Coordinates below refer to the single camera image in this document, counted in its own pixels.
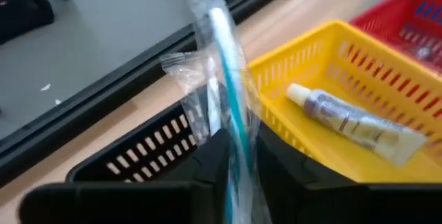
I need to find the yellow slotted plastic basket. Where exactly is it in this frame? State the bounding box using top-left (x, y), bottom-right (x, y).
top-left (247, 19), bottom-right (442, 184)

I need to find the black slotted plastic basket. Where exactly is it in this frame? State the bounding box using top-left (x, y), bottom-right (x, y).
top-left (65, 84), bottom-right (242, 184)

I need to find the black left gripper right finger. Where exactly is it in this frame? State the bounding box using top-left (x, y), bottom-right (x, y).
top-left (257, 123), bottom-right (442, 224)

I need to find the teal toothbrush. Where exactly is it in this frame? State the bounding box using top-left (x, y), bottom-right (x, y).
top-left (182, 0), bottom-right (273, 224)

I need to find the red slotted plastic basket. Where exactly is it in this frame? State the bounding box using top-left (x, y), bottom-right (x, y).
top-left (348, 0), bottom-right (442, 75)

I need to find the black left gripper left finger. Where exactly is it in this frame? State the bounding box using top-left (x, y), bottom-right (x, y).
top-left (19, 129), bottom-right (231, 224)

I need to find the white toothpaste tube purple print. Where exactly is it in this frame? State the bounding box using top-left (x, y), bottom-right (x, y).
top-left (285, 82), bottom-right (429, 168)

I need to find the black floor object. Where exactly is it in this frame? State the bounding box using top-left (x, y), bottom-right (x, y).
top-left (0, 0), bottom-right (55, 44)

